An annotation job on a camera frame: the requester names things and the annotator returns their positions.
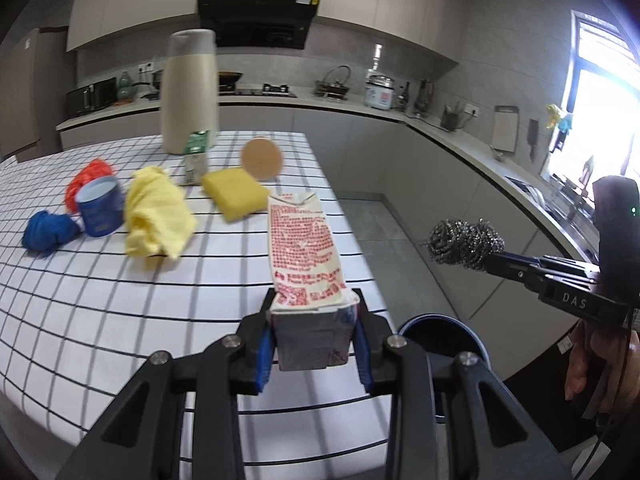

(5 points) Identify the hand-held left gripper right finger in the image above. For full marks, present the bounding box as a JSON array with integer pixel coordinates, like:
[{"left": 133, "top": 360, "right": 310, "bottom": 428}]
[{"left": 354, "top": 287, "right": 573, "bottom": 480}]

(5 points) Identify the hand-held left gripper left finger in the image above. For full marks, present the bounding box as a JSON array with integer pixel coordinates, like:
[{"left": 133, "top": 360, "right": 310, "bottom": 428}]
[{"left": 55, "top": 292, "right": 276, "bottom": 480}]

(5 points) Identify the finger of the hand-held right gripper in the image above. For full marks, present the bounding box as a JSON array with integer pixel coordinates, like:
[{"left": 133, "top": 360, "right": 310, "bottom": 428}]
[
  {"left": 483, "top": 253, "right": 557, "bottom": 299},
  {"left": 502, "top": 251, "right": 600, "bottom": 282}
]

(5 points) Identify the steel wool scrubber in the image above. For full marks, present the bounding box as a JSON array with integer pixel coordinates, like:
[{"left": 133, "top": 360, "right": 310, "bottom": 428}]
[{"left": 427, "top": 218, "right": 506, "bottom": 271}]

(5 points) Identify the blue trash bin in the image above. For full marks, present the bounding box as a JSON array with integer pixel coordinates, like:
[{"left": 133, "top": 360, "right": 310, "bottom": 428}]
[{"left": 397, "top": 314, "right": 488, "bottom": 423}]

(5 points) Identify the red and white milk carton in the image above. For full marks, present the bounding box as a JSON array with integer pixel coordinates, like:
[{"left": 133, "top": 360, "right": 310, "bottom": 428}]
[{"left": 267, "top": 191, "right": 362, "bottom": 372}]

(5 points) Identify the yellow cloth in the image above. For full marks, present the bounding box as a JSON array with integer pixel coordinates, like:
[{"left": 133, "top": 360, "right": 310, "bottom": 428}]
[{"left": 123, "top": 166, "right": 197, "bottom": 260}]

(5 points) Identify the red paper cup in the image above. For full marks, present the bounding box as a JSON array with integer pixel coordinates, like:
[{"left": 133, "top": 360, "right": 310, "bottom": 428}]
[{"left": 240, "top": 136, "right": 284, "bottom": 181}]

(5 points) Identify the person's right hand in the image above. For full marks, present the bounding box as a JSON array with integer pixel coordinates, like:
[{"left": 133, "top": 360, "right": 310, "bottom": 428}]
[{"left": 564, "top": 319, "right": 640, "bottom": 418}]

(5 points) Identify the kitchen sink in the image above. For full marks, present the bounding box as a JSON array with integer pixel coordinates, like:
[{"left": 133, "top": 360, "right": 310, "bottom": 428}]
[{"left": 505, "top": 175, "right": 596, "bottom": 241}]

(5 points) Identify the blue rubber glove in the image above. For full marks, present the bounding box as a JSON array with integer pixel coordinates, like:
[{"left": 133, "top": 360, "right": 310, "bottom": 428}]
[{"left": 556, "top": 114, "right": 573, "bottom": 152}]

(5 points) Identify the kitchen cleaver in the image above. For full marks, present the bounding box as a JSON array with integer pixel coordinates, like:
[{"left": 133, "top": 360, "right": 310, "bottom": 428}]
[{"left": 527, "top": 118, "right": 541, "bottom": 163}]

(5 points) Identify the kitchen window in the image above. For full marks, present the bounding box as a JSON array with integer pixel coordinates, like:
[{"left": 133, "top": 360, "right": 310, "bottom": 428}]
[{"left": 540, "top": 10, "right": 640, "bottom": 186}]

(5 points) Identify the beige cutting board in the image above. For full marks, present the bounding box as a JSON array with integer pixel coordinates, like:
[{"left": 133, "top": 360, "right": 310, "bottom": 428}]
[{"left": 490, "top": 105, "right": 520, "bottom": 153}]

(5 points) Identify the yellow sponge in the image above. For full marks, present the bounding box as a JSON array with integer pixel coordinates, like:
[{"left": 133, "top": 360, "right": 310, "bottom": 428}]
[{"left": 201, "top": 168, "right": 271, "bottom": 223}]

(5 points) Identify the dark utensil holder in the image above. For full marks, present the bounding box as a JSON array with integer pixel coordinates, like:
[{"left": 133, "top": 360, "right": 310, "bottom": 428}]
[{"left": 441, "top": 102, "right": 463, "bottom": 132}]

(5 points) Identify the white checked kitchen island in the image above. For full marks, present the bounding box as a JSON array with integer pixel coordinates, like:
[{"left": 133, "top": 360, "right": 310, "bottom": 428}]
[{"left": 0, "top": 131, "right": 396, "bottom": 463}]

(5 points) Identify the metal knife rack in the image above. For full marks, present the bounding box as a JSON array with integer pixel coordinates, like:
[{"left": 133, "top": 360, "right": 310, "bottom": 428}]
[{"left": 415, "top": 77, "right": 436, "bottom": 113}]

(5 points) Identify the green and white carton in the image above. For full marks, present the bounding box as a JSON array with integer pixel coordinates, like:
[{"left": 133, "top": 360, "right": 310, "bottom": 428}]
[{"left": 184, "top": 130, "right": 217, "bottom": 187}]

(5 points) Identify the blue cup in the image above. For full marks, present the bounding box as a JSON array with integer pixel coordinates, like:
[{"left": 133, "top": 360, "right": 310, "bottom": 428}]
[{"left": 75, "top": 176, "right": 124, "bottom": 237}]

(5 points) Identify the white rice cooker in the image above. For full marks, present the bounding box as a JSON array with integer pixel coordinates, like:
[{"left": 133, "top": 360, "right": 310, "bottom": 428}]
[{"left": 363, "top": 74, "right": 398, "bottom": 110}]

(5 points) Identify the blue crumpled bag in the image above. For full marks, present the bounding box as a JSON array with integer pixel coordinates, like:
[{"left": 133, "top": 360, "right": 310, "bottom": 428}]
[{"left": 21, "top": 210, "right": 83, "bottom": 258}]

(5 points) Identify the red crumpled bag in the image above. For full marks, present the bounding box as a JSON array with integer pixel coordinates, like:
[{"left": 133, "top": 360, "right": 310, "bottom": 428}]
[{"left": 65, "top": 158, "right": 116, "bottom": 213}]

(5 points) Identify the glass teapot on stand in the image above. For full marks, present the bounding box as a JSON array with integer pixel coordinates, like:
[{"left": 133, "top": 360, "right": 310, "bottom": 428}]
[{"left": 315, "top": 65, "right": 353, "bottom": 101}]

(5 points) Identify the black gas stove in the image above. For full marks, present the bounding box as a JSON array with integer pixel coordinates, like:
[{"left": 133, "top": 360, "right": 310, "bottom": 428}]
[{"left": 235, "top": 82, "right": 298, "bottom": 98}]

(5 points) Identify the beige thermos jug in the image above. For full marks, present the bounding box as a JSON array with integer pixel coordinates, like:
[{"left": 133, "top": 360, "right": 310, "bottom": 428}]
[{"left": 160, "top": 29, "right": 220, "bottom": 155}]

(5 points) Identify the black wok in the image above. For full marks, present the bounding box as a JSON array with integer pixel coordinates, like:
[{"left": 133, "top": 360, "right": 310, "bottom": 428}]
[{"left": 217, "top": 71, "right": 244, "bottom": 95}]

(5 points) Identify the green vase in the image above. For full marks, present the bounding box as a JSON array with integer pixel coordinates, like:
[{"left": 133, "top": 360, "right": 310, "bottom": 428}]
[{"left": 116, "top": 71, "right": 137, "bottom": 103}]

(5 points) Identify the black microwave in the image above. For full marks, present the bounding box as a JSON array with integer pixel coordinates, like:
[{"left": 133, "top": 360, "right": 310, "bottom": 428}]
[{"left": 66, "top": 77, "right": 118, "bottom": 118}]

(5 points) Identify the black range hood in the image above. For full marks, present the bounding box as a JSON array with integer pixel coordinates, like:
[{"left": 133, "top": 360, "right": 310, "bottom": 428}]
[{"left": 197, "top": 0, "right": 322, "bottom": 51}]

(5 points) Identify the wooden tall cabinet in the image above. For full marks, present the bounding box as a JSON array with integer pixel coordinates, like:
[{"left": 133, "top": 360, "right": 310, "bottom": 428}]
[{"left": 0, "top": 25, "right": 68, "bottom": 161}]

